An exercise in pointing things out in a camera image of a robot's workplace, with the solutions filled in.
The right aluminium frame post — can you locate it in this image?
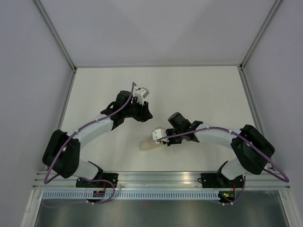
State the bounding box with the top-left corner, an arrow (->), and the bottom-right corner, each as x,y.
239,0 -> 284,71

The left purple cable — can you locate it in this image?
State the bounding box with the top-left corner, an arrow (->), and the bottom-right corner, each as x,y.
42,81 -> 138,209

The beige cloth napkin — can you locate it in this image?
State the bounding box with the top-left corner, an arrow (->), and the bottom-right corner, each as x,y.
140,126 -> 165,151

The purple cable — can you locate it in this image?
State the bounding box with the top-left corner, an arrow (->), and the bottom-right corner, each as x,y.
157,127 -> 290,206
42,81 -> 138,209

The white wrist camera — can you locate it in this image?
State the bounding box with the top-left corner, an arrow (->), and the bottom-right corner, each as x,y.
152,128 -> 169,144
134,86 -> 150,105

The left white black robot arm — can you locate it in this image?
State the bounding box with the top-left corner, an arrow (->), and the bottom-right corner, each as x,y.
42,87 -> 152,187

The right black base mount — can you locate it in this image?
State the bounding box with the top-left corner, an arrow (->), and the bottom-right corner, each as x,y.
197,172 -> 244,189

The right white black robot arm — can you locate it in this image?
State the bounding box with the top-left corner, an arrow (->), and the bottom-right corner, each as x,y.
164,112 -> 275,187

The white slotted cable duct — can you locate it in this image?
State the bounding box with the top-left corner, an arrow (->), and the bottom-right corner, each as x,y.
42,190 -> 220,200

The left aluminium frame post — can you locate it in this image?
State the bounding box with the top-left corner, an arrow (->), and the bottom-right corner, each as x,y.
32,0 -> 77,73

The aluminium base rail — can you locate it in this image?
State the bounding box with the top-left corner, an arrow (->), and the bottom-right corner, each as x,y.
31,171 -> 290,191

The aluminium frame post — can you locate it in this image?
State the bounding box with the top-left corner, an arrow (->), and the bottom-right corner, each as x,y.
239,0 -> 284,71
32,0 -> 77,73

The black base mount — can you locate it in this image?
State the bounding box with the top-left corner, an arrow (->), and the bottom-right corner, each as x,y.
76,167 -> 119,189
197,172 -> 244,189

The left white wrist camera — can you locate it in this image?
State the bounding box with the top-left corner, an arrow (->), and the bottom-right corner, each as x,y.
134,86 -> 150,105

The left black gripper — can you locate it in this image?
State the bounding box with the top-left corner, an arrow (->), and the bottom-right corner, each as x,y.
124,97 -> 153,123

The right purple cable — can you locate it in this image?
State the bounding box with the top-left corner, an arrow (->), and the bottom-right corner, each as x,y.
157,127 -> 290,206

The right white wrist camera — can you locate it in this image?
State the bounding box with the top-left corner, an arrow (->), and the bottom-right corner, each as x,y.
152,128 -> 169,144

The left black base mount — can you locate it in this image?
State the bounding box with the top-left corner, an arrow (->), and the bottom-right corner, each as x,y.
76,167 -> 119,189

